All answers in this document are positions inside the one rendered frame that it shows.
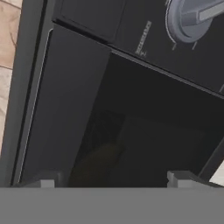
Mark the black toaster oven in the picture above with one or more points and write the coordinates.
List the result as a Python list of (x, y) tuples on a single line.
[(151, 35)]

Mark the grey toaster oven knob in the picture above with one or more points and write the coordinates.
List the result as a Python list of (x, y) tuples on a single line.
[(186, 20)]

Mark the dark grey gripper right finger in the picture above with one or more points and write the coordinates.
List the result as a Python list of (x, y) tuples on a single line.
[(180, 179)]

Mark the black toaster oven door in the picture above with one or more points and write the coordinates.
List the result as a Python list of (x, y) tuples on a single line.
[(67, 102)]

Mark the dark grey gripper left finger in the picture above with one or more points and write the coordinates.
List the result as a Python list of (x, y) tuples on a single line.
[(48, 180)]

